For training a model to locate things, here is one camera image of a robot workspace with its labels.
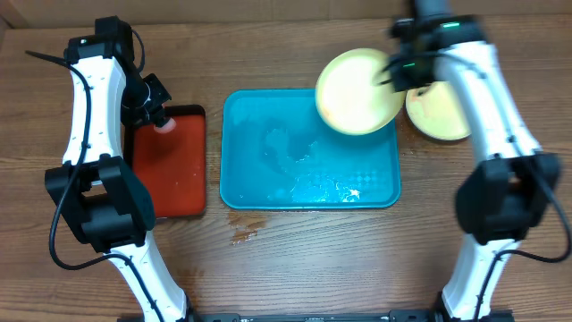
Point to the yellow-green plate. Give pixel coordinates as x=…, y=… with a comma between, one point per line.
x=436, y=112

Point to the red black lacquer tray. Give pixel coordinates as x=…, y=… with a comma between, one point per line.
x=172, y=166

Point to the yellow plate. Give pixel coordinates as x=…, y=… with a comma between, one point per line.
x=353, y=94

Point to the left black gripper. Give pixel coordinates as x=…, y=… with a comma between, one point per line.
x=160, y=112

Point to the green pink dish sponge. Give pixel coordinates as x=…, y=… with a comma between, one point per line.
x=167, y=127

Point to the teal plastic serving tray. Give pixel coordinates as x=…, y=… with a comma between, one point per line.
x=278, y=154

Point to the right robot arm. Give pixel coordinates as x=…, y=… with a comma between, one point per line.
x=514, y=179

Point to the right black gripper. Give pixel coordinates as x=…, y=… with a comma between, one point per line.
x=392, y=77

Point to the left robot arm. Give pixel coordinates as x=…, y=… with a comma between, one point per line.
x=103, y=212

